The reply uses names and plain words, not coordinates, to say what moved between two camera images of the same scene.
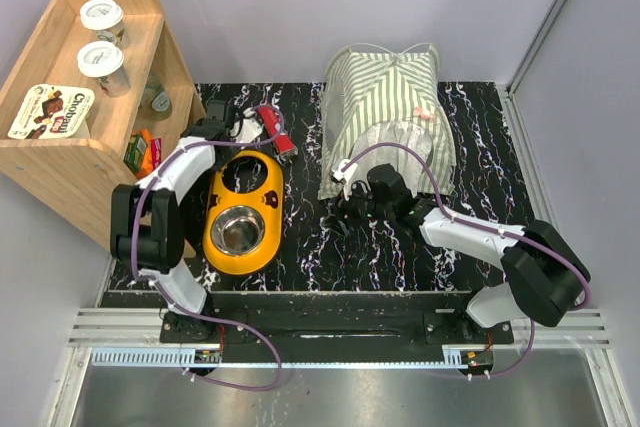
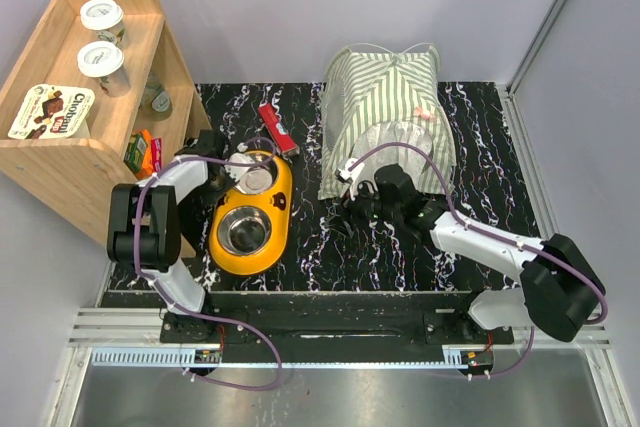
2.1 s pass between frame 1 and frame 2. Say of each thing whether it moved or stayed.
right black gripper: stayed
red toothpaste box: stayed
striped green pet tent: stayed
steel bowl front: moved
